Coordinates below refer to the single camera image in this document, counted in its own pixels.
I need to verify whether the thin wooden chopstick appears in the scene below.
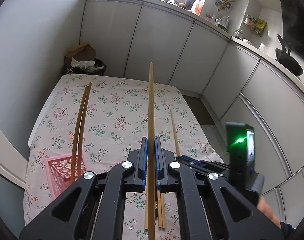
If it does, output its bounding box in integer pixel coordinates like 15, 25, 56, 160
170, 110, 181, 157

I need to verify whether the pink perforated plastic basket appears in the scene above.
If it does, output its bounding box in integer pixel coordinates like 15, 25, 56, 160
44, 154, 89, 202

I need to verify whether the person's right hand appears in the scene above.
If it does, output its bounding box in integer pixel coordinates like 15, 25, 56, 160
257, 196, 281, 229

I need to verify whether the floral tablecloth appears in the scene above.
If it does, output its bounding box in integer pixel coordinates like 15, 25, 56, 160
22, 73, 224, 240

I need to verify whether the black trash bin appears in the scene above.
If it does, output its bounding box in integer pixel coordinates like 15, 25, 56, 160
64, 58, 107, 75

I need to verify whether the black wok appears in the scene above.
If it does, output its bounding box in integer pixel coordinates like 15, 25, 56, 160
275, 34, 304, 77

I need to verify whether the green snack bag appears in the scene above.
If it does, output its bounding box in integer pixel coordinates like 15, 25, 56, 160
253, 19, 267, 36

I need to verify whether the red bottle on counter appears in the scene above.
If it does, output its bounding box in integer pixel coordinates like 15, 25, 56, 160
193, 0, 204, 15

